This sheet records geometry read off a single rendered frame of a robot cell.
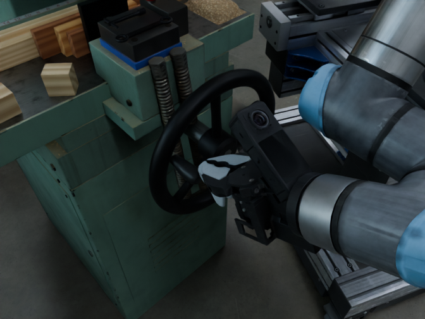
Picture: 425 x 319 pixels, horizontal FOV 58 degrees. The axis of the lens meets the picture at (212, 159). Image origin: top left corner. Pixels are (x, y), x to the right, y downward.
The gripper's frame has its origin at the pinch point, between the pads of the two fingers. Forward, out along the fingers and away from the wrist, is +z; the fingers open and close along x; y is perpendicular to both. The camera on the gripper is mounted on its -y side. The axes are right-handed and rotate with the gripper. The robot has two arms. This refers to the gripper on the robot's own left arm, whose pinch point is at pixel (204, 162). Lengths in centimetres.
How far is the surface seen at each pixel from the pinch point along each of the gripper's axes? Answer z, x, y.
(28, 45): 31.3, -8.3, -23.4
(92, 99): 20.1, -5.2, -11.9
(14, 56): 31.7, -11.3, -22.5
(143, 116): 12.0, -1.1, -7.2
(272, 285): 45, 33, 75
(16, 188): 134, -18, 25
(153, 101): 11.1, 1.1, -8.9
